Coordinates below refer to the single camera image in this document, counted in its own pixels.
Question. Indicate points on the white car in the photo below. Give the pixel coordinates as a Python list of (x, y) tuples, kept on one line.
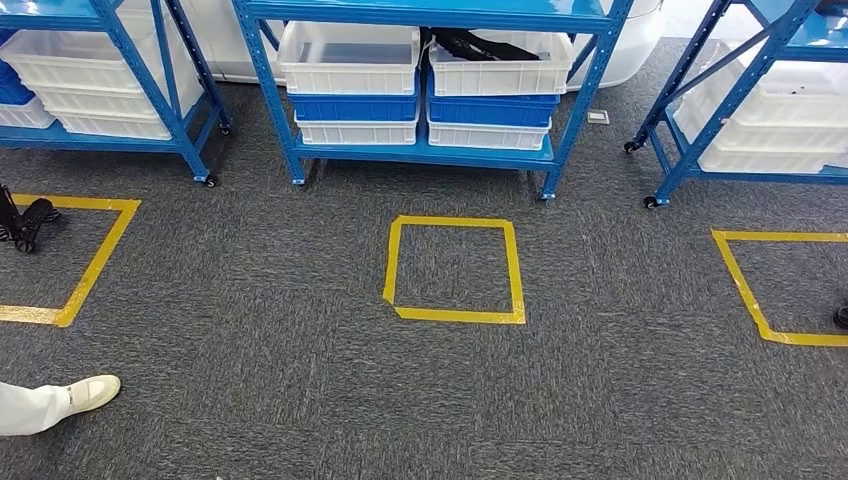
[(629, 53)]

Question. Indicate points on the silver floor socket plate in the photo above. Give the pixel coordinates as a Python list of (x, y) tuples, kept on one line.
[(598, 116)]

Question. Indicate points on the blue metal shelf rack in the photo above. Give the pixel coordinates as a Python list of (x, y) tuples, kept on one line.
[(430, 10), (53, 139), (732, 102)]

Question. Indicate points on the black humanoid robot leg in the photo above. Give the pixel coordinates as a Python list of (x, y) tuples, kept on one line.
[(842, 316)]

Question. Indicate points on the black plastic part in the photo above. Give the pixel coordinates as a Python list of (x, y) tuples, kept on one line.
[(484, 46)]

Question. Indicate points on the person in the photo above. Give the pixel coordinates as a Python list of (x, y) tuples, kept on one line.
[(40, 407)]

